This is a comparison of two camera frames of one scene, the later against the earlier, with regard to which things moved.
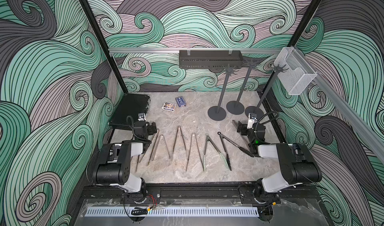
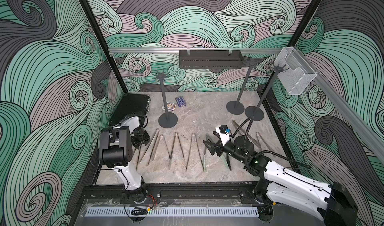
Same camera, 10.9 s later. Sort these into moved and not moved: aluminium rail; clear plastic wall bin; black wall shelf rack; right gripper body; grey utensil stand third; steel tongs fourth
Moved: right gripper body
Not moved: grey utensil stand third; aluminium rail; clear plastic wall bin; steel tongs fourth; black wall shelf rack
